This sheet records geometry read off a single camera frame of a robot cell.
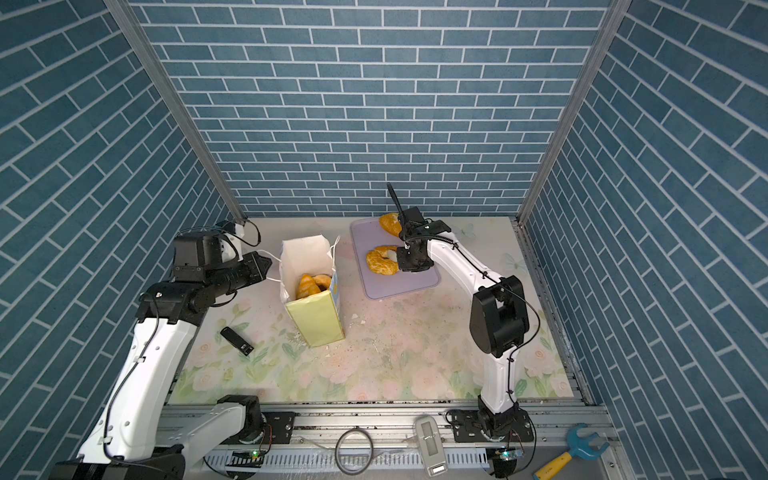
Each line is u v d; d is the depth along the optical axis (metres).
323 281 0.92
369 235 1.16
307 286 0.88
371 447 0.71
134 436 0.37
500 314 0.51
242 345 0.85
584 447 0.70
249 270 0.61
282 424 0.74
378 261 1.02
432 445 0.70
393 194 0.73
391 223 1.13
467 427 0.74
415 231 0.71
